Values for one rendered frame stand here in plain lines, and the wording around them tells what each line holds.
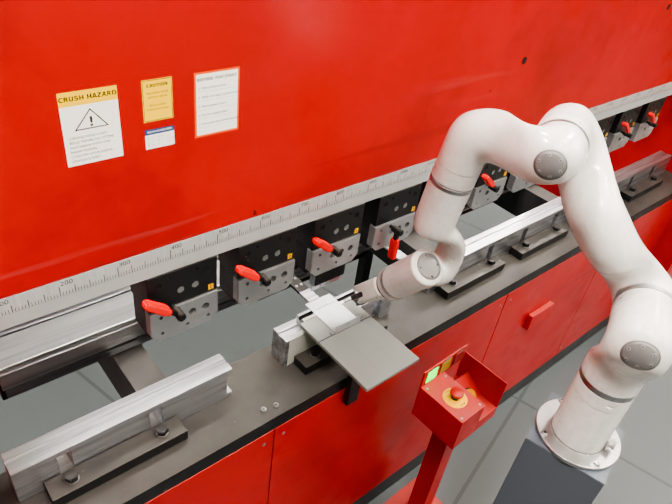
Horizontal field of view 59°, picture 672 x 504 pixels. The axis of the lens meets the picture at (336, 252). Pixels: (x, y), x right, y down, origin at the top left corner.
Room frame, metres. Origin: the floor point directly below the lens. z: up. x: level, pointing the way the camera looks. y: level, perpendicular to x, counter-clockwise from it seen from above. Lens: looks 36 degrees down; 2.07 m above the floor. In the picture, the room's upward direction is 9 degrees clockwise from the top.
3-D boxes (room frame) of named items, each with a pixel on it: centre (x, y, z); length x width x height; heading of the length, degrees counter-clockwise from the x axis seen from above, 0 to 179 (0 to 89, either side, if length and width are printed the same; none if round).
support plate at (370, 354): (1.10, -0.09, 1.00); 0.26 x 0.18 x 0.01; 45
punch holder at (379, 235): (1.33, -0.11, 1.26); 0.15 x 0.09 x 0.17; 135
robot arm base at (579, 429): (0.90, -0.61, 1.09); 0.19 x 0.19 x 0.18
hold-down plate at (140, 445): (0.74, 0.40, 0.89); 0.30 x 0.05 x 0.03; 135
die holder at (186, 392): (0.82, 0.40, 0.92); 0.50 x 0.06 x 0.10; 135
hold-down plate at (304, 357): (1.19, -0.06, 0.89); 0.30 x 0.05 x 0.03; 135
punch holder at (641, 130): (2.31, -1.11, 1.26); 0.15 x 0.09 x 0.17; 135
